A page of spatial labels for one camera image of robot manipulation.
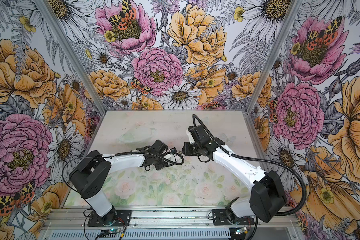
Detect white remote control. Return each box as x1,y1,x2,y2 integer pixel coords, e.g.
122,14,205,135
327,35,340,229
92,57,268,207
163,153,182,165

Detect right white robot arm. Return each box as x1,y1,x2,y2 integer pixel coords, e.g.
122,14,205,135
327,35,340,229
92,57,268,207
182,125,287,223

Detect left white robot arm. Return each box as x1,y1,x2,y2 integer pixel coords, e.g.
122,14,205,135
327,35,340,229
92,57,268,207
69,140,177,217

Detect green circuit board left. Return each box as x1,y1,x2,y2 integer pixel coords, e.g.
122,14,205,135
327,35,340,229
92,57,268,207
101,229,124,238

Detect green circuit board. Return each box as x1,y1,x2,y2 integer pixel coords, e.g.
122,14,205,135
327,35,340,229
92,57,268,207
101,229,124,238
235,227,248,235

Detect green circuit board right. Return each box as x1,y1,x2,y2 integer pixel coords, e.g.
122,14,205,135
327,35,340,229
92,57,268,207
235,227,248,235

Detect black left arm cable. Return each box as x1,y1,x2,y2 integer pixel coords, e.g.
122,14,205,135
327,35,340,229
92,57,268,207
61,146,185,193

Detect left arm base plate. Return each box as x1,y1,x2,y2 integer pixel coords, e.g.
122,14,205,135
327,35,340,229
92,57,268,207
88,209,132,227

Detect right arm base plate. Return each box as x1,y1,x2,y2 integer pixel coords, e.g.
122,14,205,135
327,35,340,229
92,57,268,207
212,209,255,226

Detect aluminium corner post right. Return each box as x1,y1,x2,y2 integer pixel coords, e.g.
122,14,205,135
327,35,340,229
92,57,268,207
246,0,304,115

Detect aluminium corner post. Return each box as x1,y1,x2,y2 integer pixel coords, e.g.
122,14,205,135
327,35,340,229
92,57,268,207
35,1,107,116
246,0,304,115

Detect black corrugated right cable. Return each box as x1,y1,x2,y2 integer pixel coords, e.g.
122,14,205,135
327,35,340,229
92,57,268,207
191,113,307,217

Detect aluminium front rail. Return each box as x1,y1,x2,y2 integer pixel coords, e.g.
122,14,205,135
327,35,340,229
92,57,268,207
41,205,301,230

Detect aluminium corner post left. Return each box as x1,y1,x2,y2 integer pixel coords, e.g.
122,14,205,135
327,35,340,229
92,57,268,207
35,1,107,116

